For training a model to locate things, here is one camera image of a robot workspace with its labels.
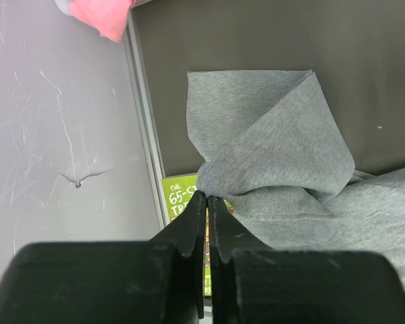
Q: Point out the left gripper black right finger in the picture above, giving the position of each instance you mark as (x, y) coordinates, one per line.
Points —
(253, 283)

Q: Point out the grey t shirt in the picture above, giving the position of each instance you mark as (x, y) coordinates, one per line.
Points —
(273, 150)

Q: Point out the light pink t shirt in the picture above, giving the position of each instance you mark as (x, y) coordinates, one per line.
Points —
(109, 17)

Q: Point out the green children's book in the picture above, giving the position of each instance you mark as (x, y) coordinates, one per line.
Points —
(178, 190)

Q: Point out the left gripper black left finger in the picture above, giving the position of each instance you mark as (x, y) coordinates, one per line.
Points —
(155, 281)

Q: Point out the white plastic laundry basket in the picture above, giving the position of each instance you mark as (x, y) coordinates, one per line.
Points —
(64, 6)

